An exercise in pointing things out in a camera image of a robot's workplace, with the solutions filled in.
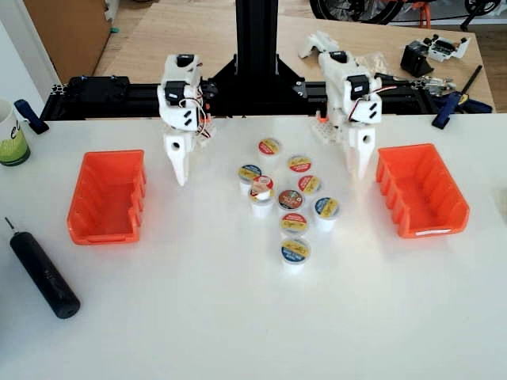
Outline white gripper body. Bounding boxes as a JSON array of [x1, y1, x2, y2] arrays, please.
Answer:
[[345, 94, 383, 127], [159, 97, 202, 134]]

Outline red lid coffee pod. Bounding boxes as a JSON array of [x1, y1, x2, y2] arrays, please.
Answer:
[[255, 137, 284, 167], [279, 212, 310, 238], [285, 154, 314, 179], [296, 173, 322, 197]]

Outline black electric screwdriver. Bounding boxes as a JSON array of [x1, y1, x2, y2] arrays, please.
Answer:
[[4, 216, 82, 320]]

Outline white printed plastic part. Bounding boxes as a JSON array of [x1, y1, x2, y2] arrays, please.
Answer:
[[297, 30, 340, 59]]

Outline orange plastic storage bin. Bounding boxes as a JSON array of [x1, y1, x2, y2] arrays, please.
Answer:
[[375, 142, 471, 240], [66, 149, 147, 246]]

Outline blue lid coffee pod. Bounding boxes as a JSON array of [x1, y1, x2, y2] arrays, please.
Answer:
[[247, 188, 276, 219], [279, 237, 312, 275], [312, 196, 342, 234], [237, 163, 262, 195]]

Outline black aluminium frame rail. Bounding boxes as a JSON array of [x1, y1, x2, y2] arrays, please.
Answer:
[[39, 77, 440, 120]]

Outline black printed plastic part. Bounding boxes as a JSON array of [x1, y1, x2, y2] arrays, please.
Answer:
[[399, 41, 435, 78]]

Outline brown lid coffee pod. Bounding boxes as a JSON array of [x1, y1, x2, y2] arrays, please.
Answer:
[[276, 188, 307, 215]]

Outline blue handled clamp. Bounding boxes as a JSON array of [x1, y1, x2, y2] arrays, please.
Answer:
[[13, 98, 51, 135]]

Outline black handled screwdriver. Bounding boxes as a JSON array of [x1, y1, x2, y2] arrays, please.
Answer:
[[374, 71, 413, 82]]

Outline black bicycle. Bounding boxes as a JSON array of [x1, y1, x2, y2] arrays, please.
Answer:
[[308, 0, 502, 32]]

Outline orange stand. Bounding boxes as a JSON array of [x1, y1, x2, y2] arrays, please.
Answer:
[[419, 0, 433, 29]]

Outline brown wooden cabinet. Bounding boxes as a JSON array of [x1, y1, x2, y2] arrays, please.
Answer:
[[22, 0, 114, 82]]

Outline black aluminium frame post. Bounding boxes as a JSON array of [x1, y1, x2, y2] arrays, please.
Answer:
[[213, 0, 306, 84]]

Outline metal hand tools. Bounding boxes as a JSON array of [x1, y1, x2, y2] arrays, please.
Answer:
[[411, 74, 456, 98]]

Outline blue black bar clamp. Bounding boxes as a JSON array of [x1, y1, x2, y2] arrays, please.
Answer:
[[431, 65, 494, 130]]

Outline fixed white gripper finger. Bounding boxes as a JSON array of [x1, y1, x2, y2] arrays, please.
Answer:
[[350, 122, 376, 180], [163, 132, 192, 187]]

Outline white and green mug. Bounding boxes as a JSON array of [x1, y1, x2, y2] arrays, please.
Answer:
[[0, 97, 32, 167]]

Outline clear bag of small parts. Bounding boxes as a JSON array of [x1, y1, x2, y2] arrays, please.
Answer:
[[356, 53, 391, 73]]

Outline coffee pod with peeled lid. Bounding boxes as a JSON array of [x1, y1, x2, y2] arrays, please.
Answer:
[[250, 175, 276, 199]]

